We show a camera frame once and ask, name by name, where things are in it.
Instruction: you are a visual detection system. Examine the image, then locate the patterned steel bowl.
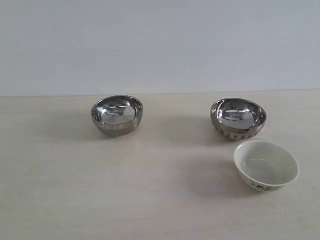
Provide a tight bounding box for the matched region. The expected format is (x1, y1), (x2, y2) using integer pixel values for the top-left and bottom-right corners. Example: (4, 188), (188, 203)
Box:
(210, 97), (267, 141)

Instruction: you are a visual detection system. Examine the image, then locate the plain steel bowl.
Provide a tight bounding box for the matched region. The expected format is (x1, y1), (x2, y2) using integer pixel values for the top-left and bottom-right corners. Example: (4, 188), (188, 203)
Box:
(90, 95), (144, 138)

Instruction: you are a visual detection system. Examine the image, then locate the white ceramic patterned bowl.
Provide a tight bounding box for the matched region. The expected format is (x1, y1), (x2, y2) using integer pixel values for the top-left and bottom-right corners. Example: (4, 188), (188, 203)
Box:
(233, 140), (299, 192)

